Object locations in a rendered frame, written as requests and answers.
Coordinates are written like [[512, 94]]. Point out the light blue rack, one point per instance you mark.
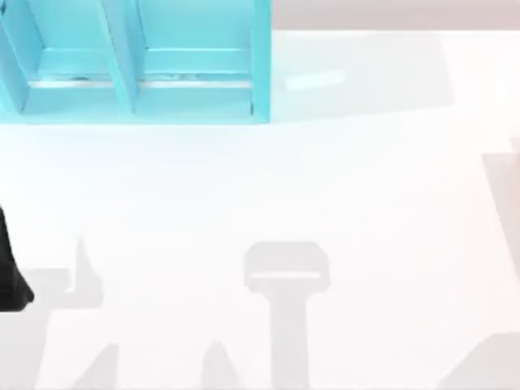
[[122, 61]]

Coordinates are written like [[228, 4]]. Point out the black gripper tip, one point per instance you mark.
[[10, 280]]

